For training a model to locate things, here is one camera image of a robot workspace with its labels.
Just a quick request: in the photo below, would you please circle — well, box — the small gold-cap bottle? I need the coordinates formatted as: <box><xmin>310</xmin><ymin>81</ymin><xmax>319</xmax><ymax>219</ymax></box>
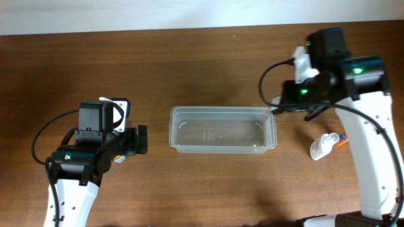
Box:
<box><xmin>114</xmin><ymin>155</ymin><xmax>126</xmax><ymax>163</ymax></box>

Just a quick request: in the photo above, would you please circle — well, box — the white squeeze bottle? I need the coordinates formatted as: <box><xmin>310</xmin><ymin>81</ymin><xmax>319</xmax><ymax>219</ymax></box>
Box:
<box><xmin>310</xmin><ymin>132</ymin><xmax>340</xmax><ymax>161</ymax></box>

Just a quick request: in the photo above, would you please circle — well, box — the orange tube white cap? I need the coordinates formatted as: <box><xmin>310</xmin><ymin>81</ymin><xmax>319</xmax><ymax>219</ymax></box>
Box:
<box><xmin>336</xmin><ymin>132</ymin><xmax>348</xmax><ymax>146</ymax></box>

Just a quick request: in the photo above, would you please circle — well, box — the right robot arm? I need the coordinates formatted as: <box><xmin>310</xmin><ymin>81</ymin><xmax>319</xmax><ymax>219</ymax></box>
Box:
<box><xmin>271</xmin><ymin>27</ymin><xmax>403</xmax><ymax>226</ymax></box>

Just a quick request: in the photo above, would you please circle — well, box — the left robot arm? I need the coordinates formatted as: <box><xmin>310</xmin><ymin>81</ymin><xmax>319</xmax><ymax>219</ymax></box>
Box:
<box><xmin>44</xmin><ymin>97</ymin><xmax>148</xmax><ymax>226</ymax></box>

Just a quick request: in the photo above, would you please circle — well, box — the clear plastic container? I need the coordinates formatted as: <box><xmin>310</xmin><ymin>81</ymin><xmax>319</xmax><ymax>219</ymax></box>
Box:
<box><xmin>169</xmin><ymin>106</ymin><xmax>277</xmax><ymax>154</ymax></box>

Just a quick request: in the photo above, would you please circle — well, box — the right black cable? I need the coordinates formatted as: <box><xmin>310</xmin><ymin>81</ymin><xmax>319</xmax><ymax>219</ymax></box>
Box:
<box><xmin>258</xmin><ymin>59</ymin><xmax>404</xmax><ymax>227</ymax></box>

